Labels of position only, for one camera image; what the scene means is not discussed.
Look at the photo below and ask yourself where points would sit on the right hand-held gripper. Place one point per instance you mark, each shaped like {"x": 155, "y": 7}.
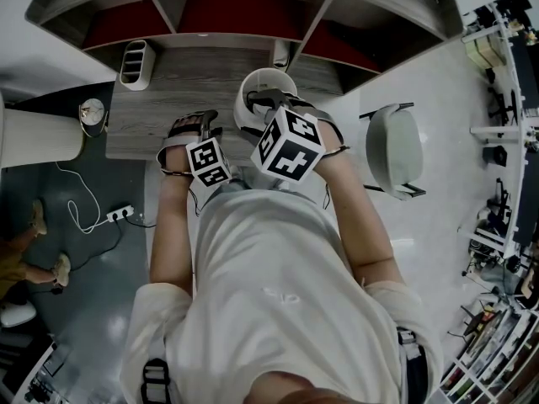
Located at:
{"x": 286, "y": 145}

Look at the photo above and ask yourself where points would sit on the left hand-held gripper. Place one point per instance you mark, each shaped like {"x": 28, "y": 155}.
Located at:
{"x": 206, "y": 162}

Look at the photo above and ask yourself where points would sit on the person's right forearm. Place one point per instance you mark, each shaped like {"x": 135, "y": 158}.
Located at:
{"x": 358, "y": 217}

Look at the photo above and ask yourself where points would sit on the person's left forearm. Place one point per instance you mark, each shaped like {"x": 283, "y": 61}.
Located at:
{"x": 172, "y": 234}

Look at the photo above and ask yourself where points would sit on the wooden desk with shelves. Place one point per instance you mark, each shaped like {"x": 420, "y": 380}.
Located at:
{"x": 139, "y": 116}

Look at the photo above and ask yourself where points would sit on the white desk organizer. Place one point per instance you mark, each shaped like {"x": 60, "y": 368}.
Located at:
{"x": 145, "y": 70}

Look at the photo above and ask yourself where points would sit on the person's left hand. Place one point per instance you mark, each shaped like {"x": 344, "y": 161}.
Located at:
{"x": 185, "y": 126}

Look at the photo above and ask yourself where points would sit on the person's right hand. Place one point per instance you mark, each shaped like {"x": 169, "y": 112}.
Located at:
{"x": 328, "y": 135}

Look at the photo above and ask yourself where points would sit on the cream tall container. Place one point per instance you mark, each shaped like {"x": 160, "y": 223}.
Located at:
{"x": 281, "y": 55}

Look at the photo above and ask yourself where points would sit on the white power strip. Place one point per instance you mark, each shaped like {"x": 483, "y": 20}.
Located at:
{"x": 120, "y": 213}

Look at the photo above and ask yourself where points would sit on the grey padded chair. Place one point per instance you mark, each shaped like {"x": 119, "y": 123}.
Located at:
{"x": 393, "y": 150}

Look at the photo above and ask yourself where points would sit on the person's white shirt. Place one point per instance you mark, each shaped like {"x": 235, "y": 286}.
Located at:
{"x": 273, "y": 288}

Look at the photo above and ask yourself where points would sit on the black box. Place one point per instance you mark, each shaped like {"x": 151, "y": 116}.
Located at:
{"x": 494, "y": 156}

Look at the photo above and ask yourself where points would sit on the pale green box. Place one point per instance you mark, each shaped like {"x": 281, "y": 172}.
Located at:
{"x": 484, "y": 51}

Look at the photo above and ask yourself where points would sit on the black office chair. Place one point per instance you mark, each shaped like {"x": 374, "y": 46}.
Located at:
{"x": 503, "y": 208}
{"x": 503, "y": 107}

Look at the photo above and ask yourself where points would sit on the white office chair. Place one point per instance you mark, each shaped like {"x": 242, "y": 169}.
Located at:
{"x": 17, "y": 315}

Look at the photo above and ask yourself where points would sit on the long white workbench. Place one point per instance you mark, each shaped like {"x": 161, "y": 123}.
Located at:
{"x": 524, "y": 70}

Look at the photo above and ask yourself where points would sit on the white shelf unit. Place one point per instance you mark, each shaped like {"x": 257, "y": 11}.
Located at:
{"x": 484, "y": 360}

